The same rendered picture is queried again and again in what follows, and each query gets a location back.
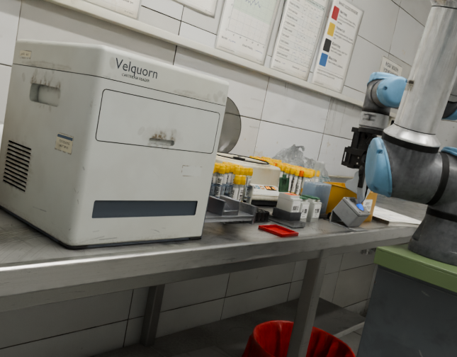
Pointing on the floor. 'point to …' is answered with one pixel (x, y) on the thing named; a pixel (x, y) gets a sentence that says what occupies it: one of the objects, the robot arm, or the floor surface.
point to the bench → (292, 309)
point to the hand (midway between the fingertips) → (362, 200)
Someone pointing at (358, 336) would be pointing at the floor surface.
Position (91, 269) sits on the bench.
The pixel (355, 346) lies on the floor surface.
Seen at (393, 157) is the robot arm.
